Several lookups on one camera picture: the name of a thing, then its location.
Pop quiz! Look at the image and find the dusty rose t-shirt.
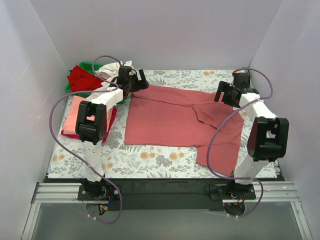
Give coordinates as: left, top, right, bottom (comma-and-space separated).
124, 85, 244, 176

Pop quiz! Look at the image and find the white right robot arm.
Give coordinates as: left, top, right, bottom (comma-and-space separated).
214, 68, 289, 199

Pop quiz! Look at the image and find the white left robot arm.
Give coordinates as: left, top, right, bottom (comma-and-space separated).
75, 65, 149, 200

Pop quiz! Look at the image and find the white crumpled t-shirt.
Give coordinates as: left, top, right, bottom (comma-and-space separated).
94, 60, 136, 90

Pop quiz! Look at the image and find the green plastic bin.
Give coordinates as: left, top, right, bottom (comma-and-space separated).
67, 62, 121, 101

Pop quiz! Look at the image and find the folded red t-shirt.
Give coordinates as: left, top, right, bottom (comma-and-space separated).
60, 107, 118, 144

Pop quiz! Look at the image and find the crumpled bright red t-shirt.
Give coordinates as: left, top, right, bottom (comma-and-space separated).
67, 65, 103, 92

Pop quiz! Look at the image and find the folded salmon pink t-shirt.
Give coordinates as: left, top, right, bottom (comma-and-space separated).
62, 95, 113, 136

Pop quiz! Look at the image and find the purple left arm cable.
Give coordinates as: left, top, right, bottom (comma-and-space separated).
48, 55, 124, 225

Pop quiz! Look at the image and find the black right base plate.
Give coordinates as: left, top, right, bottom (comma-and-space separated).
203, 183, 256, 200

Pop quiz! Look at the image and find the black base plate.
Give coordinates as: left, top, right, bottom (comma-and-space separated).
77, 184, 122, 201
203, 183, 256, 200

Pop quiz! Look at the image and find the aluminium front frame rail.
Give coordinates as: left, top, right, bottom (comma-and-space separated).
32, 179, 300, 203

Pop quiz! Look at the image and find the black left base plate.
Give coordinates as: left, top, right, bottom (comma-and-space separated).
77, 184, 122, 201

